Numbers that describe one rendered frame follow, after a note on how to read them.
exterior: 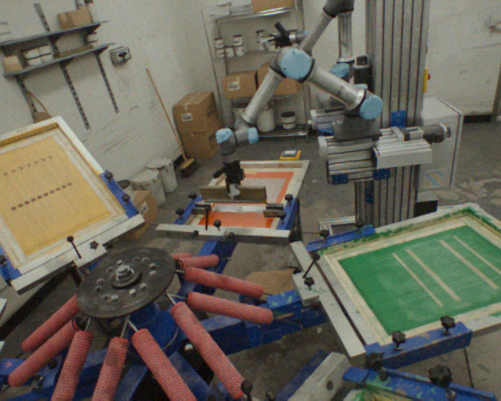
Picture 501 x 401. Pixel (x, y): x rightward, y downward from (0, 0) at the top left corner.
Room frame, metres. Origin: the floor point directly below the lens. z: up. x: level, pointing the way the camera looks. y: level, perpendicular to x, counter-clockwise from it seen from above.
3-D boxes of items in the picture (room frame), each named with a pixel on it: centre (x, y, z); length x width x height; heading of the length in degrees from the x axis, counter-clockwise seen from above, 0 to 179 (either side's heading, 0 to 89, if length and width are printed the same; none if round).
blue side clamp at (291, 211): (1.49, -0.16, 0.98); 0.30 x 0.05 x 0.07; 157
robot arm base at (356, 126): (1.78, -0.63, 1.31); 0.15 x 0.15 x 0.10
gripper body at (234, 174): (1.61, 0.06, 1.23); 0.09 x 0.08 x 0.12; 67
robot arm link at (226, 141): (1.61, 0.06, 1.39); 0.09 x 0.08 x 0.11; 93
